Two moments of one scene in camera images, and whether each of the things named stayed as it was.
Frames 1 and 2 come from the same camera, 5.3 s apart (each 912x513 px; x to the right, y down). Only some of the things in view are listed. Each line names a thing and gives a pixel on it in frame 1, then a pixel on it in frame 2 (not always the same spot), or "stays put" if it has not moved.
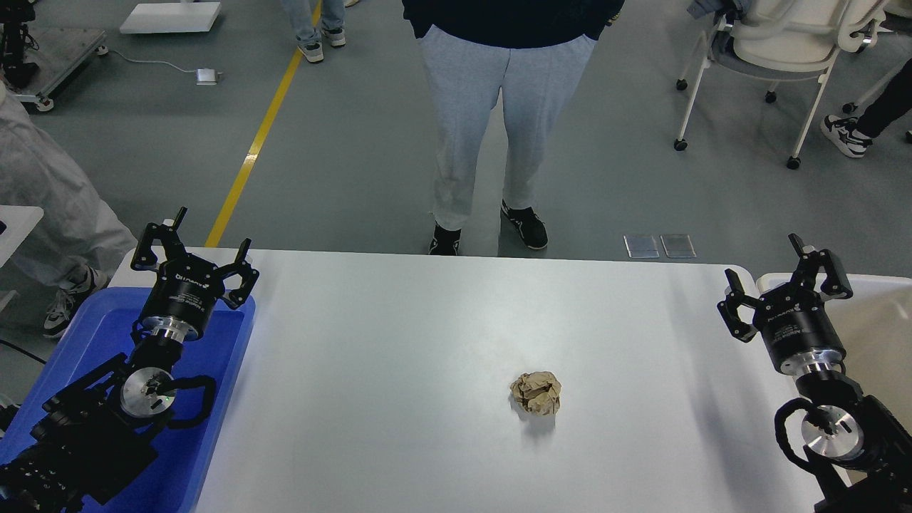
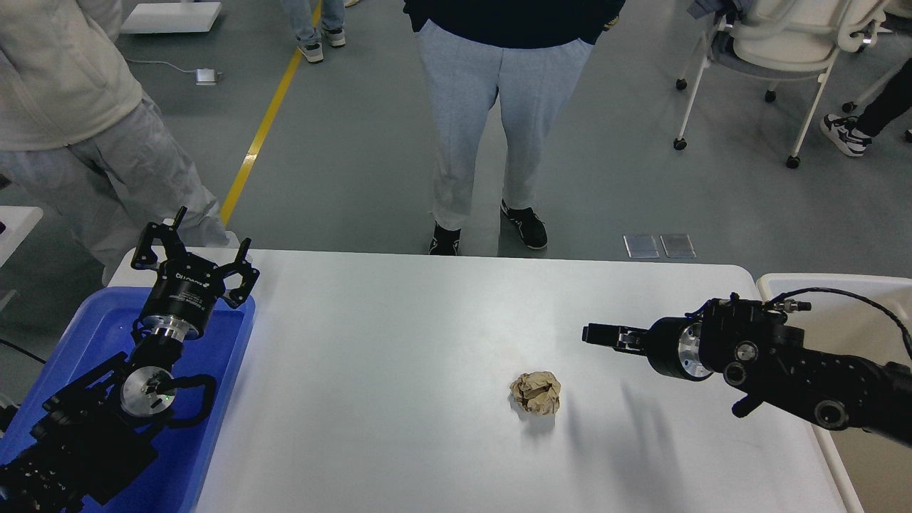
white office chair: x=788 y=40 stays put
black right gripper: x=792 y=318 -> x=672 y=344
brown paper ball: x=538 y=392 stays put
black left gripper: x=187 y=288 stays put
